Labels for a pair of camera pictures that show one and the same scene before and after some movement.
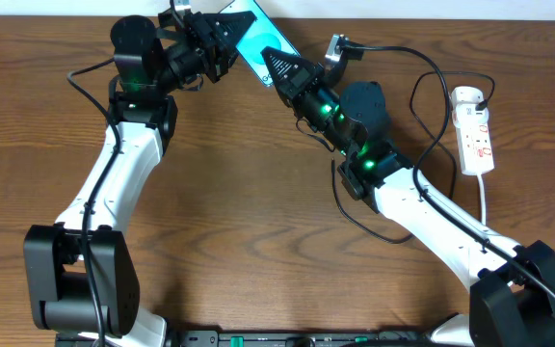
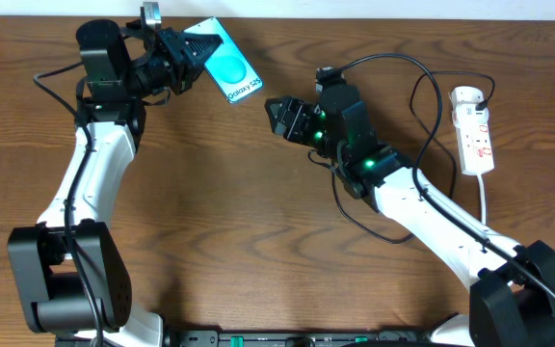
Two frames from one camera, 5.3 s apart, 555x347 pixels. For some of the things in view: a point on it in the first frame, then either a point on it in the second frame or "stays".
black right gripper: (307, 77) to (299, 110)
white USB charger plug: (470, 94) stays
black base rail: (317, 337) stays
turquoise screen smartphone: (261, 34) to (224, 65)
